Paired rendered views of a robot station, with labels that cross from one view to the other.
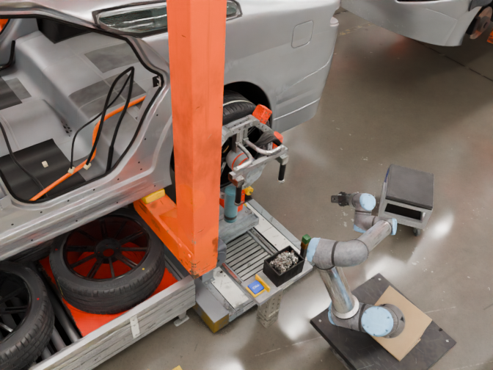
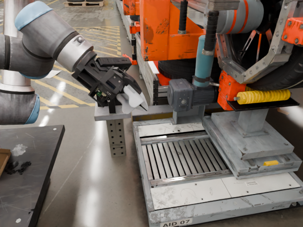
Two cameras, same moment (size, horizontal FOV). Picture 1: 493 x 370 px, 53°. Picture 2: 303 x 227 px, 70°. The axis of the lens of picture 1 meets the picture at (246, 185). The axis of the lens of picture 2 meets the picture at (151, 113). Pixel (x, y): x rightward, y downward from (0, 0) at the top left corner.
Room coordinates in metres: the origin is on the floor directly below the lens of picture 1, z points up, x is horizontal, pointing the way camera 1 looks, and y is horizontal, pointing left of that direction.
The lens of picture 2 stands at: (2.51, -1.00, 1.00)
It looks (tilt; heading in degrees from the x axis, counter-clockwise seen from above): 33 degrees down; 123
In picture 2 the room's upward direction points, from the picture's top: straight up
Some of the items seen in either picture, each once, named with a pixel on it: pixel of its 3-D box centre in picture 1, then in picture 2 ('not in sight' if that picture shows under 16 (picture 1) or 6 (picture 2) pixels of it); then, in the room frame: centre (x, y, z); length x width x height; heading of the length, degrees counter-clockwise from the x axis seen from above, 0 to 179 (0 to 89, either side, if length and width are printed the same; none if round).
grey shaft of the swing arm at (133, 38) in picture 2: not in sight; (133, 44); (0.93, 1.08, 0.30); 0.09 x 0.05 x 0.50; 132
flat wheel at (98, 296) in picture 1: (109, 258); (195, 56); (1.83, 0.79, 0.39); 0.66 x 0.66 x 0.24
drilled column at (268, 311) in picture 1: (269, 300); (115, 125); (1.74, -0.21, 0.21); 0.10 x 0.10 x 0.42; 42
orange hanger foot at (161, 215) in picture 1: (165, 208); (203, 29); (1.99, 0.47, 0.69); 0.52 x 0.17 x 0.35; 42
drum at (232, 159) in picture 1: (243, 164); (231, 16); (2.26, 0.03, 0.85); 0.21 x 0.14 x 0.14; 42
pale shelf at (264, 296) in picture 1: (277, 276); (112, 96); (1.76, -0.23, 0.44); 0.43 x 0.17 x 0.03; 132
